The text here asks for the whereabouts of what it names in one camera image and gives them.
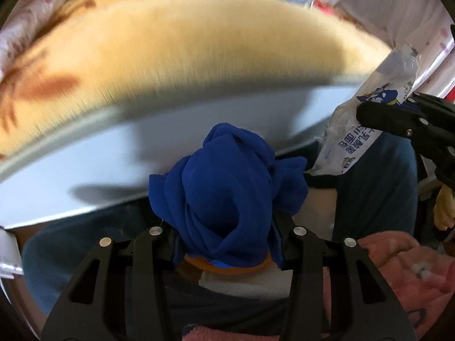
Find yellow fleece blanket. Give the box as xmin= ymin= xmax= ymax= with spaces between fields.
xmin=0 ymin=0 xmax=393 ymax=160

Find person's right hand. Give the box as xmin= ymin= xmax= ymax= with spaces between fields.
xmin=433 ymin=185 xmax=455 ymax=231

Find pink floral quilt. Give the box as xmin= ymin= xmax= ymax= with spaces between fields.
xmin=0 ymin=0 xmax=73 ymax=79

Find white floral sheet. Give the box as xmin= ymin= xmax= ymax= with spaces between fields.
xmin=313 ymin=0 xmax=455 ymax=97

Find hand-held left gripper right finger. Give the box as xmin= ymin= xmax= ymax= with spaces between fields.
xmin=272 ymin=215 xmax=416 ymax=341

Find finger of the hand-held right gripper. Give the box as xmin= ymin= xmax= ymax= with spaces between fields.
xmin=356 ymin=93 xmax=432 ymax=138

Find blue cloth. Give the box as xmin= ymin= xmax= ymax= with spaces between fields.
xmin=148 ymin=123 xmax=309 ymax=270

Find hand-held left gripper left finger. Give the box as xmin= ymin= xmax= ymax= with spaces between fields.
xmin=41 ymin=225 xmax=185 ymax=341

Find white bed base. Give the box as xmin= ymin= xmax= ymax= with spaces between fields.
xmin=0 ymin=74 xmax=359 ymax=230

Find clear plastic wrapper blue print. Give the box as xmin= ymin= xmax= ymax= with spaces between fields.
xmin=307 ymin=44 xmax=422 ymax=176

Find white paper sheet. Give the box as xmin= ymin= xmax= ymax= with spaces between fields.
xmin=0 ymin=227 xmax=24 ymax=278

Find person's blue jeans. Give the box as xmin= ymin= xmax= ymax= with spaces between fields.
xmin=21 ymin=131 xmax=420 ymax=327

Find pink fleece blanket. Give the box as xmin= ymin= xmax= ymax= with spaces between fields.
xmin=181 ymin=231 xmax=455 ymax=341

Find orange bowl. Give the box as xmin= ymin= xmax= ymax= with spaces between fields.
xmin=183 ymin=252 xmax=272 ymax=276

